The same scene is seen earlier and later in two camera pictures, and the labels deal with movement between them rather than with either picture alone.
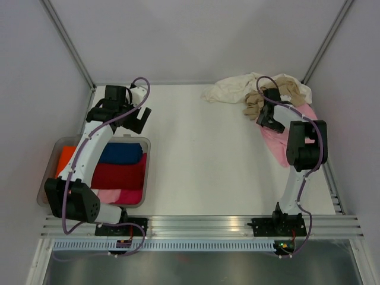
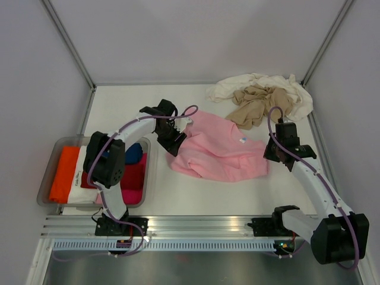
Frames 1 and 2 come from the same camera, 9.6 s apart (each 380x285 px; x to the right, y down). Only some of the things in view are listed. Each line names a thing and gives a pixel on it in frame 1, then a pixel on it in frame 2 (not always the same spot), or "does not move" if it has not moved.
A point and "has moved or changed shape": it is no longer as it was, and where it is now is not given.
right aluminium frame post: x=328 y=41 does not move
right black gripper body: x=266 y=120 to x=272 y=149
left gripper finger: x=135 y=125 to x=178 y=145
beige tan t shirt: x=288 y=86 has moved or changed shape
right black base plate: x=278 y=227 does not move
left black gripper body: x=126 y=107 to x=167 y=136
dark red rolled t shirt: x=120 y=176 does not move
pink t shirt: x=276 y=141 to x=215 y=149
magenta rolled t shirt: x=130 y=197 does not move
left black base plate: x=124 y=230 does not move
